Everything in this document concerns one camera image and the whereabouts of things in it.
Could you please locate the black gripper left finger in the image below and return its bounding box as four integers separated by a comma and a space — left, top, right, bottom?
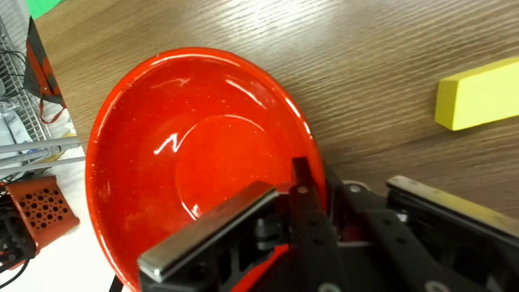
136, 155, 347, 292

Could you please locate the yellow wooden block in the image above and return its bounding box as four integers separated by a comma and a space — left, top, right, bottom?
433, 55, 519, 132

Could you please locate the dark panel with red edge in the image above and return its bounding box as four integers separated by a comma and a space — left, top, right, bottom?
22, 16, 69, 124

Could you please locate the red perforated basket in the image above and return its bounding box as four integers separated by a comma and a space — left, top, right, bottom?
3, 173, 81, 254

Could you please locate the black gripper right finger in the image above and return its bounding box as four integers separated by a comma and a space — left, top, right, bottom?
326, 170, 519, 292

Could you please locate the white wire basket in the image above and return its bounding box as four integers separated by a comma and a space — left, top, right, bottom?
0, 14, 53, 142

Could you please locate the bright green round object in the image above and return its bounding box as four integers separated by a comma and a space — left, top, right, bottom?
22, 0, 68, 21

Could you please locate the black cable bundle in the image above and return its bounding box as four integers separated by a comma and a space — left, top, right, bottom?
0, 201, 35, 288

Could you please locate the red plastic bowl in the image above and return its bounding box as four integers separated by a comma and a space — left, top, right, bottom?
84, 45, 329, 292

